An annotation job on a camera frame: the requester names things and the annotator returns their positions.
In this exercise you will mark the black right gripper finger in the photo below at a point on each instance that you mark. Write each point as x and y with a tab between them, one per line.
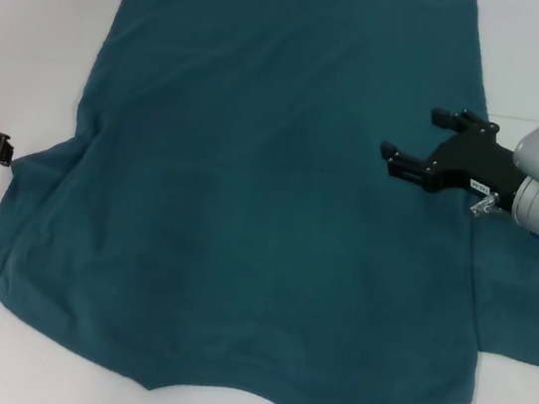
461	121
405	165

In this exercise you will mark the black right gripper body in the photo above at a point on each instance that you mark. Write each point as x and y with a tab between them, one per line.
480	164

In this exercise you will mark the teal blue shirt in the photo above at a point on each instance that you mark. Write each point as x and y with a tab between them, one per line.
252	184

